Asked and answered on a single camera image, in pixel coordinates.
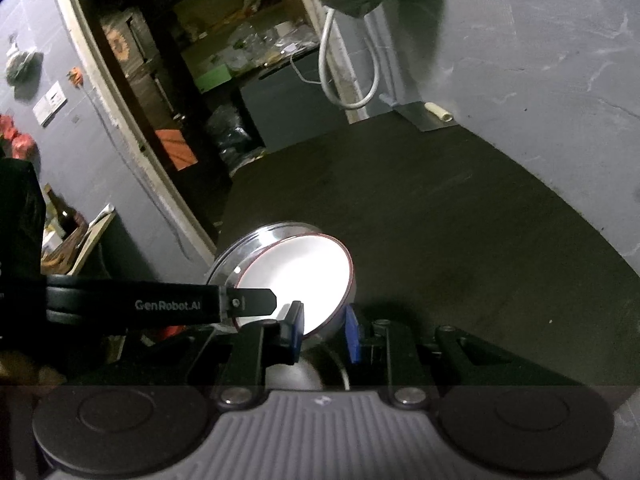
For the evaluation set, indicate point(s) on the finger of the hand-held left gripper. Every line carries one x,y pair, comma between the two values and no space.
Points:
250,301

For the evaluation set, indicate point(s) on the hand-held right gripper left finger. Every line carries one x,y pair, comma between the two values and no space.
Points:
296,330

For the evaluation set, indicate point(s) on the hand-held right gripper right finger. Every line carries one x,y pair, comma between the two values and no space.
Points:
353,335

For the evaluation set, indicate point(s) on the steel plate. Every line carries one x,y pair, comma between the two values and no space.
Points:
250,250

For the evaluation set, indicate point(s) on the steel bowl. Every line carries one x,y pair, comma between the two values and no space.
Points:
295,275

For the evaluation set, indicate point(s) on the flat wooden board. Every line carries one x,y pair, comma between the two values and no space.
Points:
95,240

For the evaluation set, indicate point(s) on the wooden crate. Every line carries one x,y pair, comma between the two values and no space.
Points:
67,247

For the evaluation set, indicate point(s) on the dark glass bottle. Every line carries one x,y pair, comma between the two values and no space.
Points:
62,217

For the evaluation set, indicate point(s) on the dark plastic bags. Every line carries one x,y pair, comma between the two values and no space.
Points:
235,135

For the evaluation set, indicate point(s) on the orange board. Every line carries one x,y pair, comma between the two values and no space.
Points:
175,150

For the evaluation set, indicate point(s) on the red bags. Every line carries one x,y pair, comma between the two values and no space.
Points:
17,140

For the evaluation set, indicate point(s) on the grey cabinet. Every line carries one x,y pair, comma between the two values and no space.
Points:
295,110

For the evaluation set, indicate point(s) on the green box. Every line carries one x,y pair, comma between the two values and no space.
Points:
212,80

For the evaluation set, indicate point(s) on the small white tube piece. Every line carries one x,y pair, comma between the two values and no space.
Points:
438,112

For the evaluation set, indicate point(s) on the cluttered shelf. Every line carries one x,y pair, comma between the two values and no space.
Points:
240,35

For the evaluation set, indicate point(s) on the white door frame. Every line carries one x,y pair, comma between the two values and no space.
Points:
125,125

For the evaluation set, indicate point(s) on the white wall switch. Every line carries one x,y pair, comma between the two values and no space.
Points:
50,104

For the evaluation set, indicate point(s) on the small bag on wall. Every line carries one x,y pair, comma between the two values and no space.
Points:
21,62

